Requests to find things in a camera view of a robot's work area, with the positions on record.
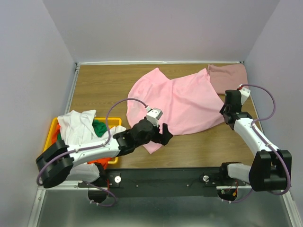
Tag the white t-shirt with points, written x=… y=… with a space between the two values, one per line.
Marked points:
x=90 y=115

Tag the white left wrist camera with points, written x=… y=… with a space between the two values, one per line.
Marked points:
x=153 y=115

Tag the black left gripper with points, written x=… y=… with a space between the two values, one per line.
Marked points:
x=158 y=134

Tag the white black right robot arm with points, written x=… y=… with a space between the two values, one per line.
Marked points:
x=271 y=167

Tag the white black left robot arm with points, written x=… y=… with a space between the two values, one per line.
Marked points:
x=56 y=163

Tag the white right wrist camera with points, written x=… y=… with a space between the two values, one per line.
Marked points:
x=245 y=93

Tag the light pink t-shirt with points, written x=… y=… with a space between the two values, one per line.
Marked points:
x=189 y=104

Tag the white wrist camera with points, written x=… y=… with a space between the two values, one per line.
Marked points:
x=153 y=115
x=245 y=93

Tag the yellow plastic bin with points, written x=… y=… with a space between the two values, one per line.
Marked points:
x=52 y=129

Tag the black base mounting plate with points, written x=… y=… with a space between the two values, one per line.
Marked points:
x=166 y=182

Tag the orange t-shirt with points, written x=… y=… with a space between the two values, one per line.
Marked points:
x=99 y=129

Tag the folded dusty pink t-shirt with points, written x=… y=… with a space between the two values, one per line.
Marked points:
x=227 y=77

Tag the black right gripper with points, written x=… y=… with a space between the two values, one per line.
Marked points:
x=225 y=113

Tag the green t-shirt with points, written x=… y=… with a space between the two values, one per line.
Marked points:
x=74 y=131

